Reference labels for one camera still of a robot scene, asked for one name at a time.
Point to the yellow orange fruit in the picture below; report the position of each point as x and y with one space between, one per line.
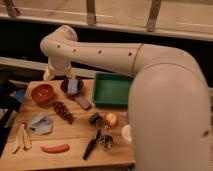
111 119

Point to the bunch of brown grapes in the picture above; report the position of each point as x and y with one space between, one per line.
61 110

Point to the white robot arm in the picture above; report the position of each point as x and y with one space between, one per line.
169 104

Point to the white round container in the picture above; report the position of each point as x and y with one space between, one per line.
126 134

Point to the green plastic tray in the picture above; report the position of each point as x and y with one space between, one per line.
111 90

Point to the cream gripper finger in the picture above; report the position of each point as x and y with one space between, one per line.
69 74
48 75

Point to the wooden cutting board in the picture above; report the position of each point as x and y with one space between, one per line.
76 135

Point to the metal measuring scoop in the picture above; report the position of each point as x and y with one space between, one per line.
106 140

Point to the blue object on left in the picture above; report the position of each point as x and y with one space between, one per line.
19 94

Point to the red sausage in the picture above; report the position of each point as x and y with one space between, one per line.
56 149

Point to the red bowl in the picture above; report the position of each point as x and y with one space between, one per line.
42 94

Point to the crumpled blue cloth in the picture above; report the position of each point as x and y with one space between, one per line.
41 124

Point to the light blue sponge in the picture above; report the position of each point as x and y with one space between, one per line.
72 86

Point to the black chair frame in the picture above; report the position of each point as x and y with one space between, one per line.
6 102

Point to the dark purple bowl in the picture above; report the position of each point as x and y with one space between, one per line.
64 84

